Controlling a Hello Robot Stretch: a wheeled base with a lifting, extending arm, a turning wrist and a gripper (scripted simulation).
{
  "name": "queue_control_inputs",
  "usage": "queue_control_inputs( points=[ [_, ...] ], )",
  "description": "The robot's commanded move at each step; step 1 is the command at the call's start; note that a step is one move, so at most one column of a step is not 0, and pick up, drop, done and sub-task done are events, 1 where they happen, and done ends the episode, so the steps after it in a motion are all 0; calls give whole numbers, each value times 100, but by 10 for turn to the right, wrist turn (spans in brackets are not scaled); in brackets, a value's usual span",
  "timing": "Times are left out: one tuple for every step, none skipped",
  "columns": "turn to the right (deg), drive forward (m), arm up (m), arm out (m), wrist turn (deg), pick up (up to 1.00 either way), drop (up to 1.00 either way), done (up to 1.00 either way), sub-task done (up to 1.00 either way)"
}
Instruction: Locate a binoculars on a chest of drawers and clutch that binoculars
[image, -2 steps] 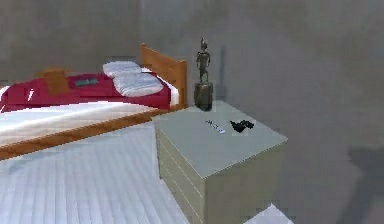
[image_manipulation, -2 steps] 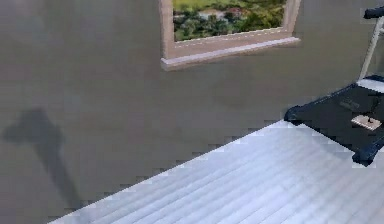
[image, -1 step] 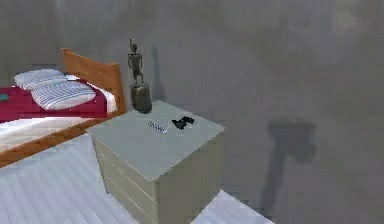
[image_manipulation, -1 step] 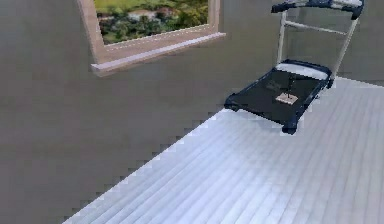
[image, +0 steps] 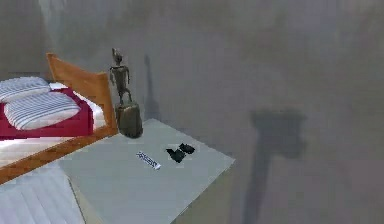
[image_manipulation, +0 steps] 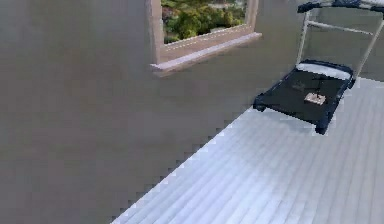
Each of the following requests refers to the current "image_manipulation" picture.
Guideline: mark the beige framed window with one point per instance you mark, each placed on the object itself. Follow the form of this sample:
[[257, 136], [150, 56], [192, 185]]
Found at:
[[206, 45]]

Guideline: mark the small tan flat object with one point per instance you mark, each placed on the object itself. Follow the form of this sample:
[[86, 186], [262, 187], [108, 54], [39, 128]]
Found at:
[[315, 98]]

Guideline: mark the dark blue treadmill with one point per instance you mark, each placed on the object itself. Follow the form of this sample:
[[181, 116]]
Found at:
[[300, 96]]

